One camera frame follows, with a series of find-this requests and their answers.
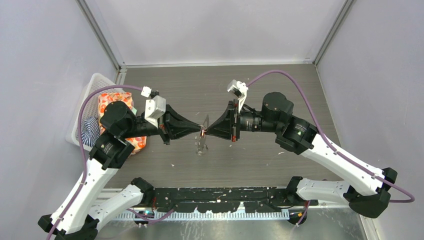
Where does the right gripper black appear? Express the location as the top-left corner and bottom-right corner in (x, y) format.
(205, 98), (281, 141)

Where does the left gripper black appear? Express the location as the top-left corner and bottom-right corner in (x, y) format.
(121, 104), (201, 145)

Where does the silver perforated keyring plate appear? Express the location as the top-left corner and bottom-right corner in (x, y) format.
(196, 114), (210, 156)

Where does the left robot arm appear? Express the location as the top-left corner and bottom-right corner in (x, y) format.
(38, 101), (201, 240)

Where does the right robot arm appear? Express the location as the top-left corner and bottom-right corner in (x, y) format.
(205, 92), (397, 219)

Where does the orange floral cloth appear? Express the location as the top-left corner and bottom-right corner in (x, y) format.
(97, 92), (147, 155)

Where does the blue striped cloth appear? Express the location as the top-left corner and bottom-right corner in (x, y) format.
(81, 116), (100, 147)

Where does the white plastic basket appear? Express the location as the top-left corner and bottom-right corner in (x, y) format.
(65, 73), (115, 146)

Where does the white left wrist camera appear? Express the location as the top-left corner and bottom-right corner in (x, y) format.
(141, 86), (166, 128)

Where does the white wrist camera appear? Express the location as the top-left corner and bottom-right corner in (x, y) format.
(141, 86), (166, 128)
(227, 79), (249, 113)

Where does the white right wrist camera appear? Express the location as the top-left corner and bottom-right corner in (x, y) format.
(227, 79), (249, 113)

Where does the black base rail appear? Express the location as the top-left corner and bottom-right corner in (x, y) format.
(136, 186), (307, 214)

